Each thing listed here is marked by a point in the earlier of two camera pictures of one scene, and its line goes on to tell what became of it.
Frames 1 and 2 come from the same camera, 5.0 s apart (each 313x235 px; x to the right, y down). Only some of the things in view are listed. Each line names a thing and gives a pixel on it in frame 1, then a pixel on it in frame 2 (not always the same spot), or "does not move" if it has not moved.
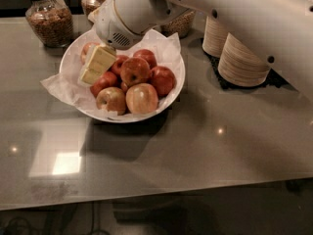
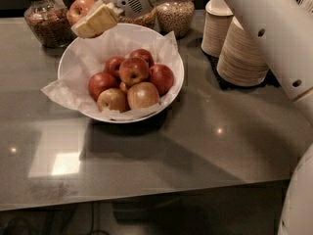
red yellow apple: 84,49 -> 77,9
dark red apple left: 107,80 does not move
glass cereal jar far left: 49,17 does not move
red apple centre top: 135,70 does not move
